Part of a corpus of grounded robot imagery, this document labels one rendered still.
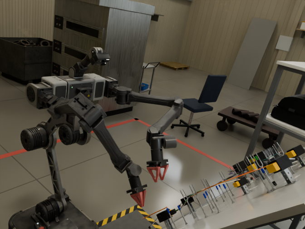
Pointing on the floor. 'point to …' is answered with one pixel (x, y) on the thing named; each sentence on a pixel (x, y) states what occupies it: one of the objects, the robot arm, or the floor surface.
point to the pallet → (174, 65)
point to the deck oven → (102, 41)
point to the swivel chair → (214, 89)
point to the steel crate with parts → (25, 58)
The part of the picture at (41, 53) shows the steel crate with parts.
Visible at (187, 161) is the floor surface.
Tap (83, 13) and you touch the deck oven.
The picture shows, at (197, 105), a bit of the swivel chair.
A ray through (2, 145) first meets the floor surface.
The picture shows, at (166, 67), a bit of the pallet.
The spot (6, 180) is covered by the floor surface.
